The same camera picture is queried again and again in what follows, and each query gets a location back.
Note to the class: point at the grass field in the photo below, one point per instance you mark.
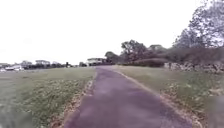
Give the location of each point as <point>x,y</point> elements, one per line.
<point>40,93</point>

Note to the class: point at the dark asphalt path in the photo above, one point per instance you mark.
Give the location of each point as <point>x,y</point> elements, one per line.
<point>116,103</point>

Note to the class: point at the row of trees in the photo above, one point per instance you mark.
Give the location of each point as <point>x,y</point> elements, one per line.
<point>186,46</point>

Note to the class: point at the dry stone wall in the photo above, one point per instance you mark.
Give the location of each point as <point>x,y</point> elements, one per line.
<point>196,66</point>

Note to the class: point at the grass verge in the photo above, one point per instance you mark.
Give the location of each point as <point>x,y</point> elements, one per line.
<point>173,85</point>

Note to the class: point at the white building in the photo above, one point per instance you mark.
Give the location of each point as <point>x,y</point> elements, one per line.
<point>96,61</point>

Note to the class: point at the row of distant buildings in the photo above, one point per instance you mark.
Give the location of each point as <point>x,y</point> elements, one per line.
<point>30,65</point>

